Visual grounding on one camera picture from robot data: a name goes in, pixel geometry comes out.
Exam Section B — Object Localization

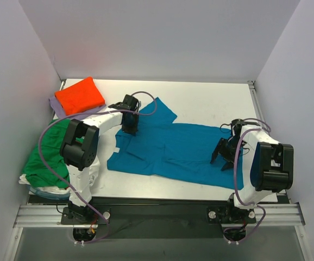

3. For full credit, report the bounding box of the teal blue t shirt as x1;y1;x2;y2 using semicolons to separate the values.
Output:
107;98;234;189

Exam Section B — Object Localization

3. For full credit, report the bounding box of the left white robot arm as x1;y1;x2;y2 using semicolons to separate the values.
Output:
60;95;140;224

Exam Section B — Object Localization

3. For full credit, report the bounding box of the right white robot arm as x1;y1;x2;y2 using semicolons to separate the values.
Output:
210;118;294;222

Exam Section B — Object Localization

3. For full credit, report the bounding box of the folded orange t shirt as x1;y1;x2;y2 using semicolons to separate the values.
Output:
54;77;105;116

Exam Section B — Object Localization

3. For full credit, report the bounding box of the white t shirt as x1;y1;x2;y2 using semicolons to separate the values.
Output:
18;157;101;194

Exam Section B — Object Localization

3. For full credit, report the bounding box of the folded lavender t shirt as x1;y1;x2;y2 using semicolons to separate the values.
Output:
49;95;105;119

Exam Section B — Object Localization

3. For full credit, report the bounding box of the light blue t shirt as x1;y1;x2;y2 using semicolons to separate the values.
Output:
28;185;70;201

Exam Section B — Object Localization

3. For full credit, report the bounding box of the green t shirt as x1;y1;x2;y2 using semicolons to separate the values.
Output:
22;119;70;189

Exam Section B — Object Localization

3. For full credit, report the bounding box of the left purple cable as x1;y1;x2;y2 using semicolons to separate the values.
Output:
38;91;158;244

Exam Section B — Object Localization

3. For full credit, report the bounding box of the purple cable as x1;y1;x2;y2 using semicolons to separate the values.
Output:
38;91;158;244
223;117;272;244

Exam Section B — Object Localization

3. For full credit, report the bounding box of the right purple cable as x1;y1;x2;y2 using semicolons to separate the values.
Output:
223;117;272;244

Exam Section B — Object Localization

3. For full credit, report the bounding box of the aluminium front frame rail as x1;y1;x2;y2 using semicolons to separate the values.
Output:
15;204;305;228

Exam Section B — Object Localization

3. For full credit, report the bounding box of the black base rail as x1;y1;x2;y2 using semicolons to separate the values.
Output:
28;195;258;240

